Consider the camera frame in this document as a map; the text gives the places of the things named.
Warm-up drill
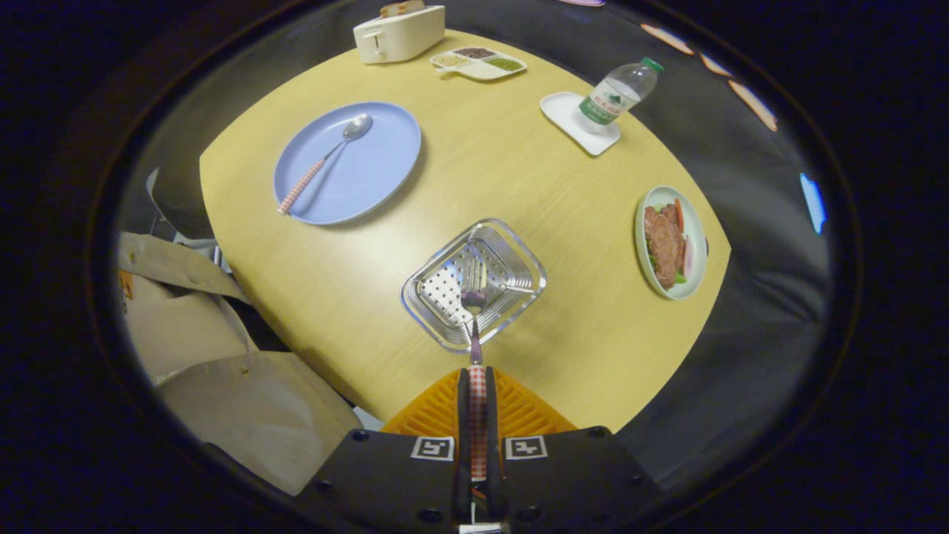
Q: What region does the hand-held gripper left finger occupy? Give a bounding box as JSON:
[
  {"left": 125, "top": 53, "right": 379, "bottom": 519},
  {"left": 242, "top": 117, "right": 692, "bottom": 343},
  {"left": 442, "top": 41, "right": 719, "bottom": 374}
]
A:
[{"left": 297, "top": 366, "right": 472, "bottom": 531}]

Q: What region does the white divided grain dish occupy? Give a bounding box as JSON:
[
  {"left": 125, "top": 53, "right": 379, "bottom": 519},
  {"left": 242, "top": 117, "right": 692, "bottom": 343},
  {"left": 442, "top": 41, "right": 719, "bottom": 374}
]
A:
[{"left": 430, "top": 46, "right": 528, "bottom": 81}]

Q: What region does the spoon with red checked handle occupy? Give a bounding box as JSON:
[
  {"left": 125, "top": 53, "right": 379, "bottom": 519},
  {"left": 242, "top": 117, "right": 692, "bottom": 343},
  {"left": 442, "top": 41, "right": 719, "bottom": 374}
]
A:
[{"left": 277, "top": 113, "right": 374, "bottom": 216}]

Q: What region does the square metal strainer basket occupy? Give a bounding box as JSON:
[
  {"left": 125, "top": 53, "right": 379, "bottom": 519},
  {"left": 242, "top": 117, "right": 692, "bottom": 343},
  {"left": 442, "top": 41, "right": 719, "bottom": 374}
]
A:
[{"left": 401, "top": 218, "right": 548, "bottom": 354}]

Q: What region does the white chair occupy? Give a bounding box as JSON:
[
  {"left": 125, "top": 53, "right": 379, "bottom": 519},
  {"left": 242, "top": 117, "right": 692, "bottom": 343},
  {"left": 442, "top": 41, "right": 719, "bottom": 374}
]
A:
[{"left": 145, "top": 167, "right": 231, "bottom": 268}]

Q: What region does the clear water bottle green cap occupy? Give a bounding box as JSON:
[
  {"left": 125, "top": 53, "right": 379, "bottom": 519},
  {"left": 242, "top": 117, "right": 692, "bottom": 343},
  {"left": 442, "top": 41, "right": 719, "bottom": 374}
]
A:
[{"left": 578, "top": 57, "right": 664, "bottom": 136}]

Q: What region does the fork with red checked handle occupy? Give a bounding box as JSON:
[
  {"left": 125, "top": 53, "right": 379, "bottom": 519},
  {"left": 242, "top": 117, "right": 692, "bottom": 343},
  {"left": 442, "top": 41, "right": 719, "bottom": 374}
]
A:
[{"left": 460, "top": 256, "right": 490, "bottom": 483}]

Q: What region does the plate of meat and vegetables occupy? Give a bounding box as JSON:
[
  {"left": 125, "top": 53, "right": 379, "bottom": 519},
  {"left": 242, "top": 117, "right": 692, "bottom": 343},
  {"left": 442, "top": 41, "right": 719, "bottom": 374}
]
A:
[{"left": 634, "top": 185, "right": 708, "bottom": 300}]

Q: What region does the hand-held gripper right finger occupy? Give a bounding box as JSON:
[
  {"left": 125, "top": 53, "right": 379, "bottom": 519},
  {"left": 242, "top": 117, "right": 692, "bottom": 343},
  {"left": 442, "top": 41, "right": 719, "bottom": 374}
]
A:
[{"left": 483, "top": 366, "right": 661, "bottom": 531}]

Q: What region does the white square coaster tray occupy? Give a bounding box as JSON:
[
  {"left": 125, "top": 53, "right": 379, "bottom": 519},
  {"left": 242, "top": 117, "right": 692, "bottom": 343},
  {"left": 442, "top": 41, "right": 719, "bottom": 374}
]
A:
[{"left": 540, "top": 91, "right": 622, "bottom": 156}]

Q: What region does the cream toaster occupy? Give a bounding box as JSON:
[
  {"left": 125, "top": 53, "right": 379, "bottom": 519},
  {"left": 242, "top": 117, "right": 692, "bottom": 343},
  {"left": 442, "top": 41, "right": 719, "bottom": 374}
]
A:
[{"left": 353, "top": 5, "right": 446, "bottom": 65}]

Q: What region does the blue round plate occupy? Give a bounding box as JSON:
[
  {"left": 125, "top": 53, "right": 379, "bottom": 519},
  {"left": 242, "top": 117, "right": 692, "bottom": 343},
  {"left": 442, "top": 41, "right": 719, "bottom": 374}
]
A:
[{"left": 273, "top": 102, "right": 422, "bottom": 226}]

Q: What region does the beige printed jacket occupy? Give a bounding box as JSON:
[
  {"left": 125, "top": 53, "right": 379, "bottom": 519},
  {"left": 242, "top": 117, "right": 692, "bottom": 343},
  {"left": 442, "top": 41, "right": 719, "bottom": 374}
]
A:
[{"left": 117, "top": 231, "right": 364, "bottom": 496}]

